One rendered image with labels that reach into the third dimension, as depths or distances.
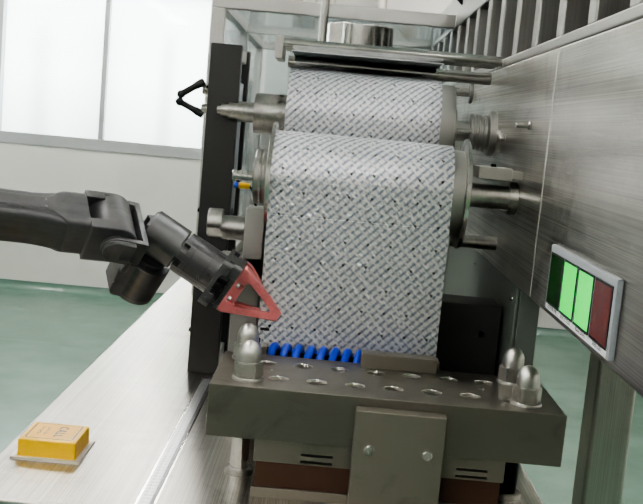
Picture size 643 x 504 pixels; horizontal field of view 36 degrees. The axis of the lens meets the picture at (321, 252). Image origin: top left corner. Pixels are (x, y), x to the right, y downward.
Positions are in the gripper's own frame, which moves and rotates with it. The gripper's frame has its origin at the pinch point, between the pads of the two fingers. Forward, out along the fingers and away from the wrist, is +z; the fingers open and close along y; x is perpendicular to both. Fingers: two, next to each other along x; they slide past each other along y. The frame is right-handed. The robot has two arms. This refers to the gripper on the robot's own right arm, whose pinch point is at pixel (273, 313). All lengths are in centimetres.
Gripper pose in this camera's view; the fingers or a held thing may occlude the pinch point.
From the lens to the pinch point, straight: 128.8
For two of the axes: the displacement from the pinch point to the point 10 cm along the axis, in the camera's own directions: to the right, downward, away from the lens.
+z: 8.2, 5.6, 0.7
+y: -0.1, 1.4, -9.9
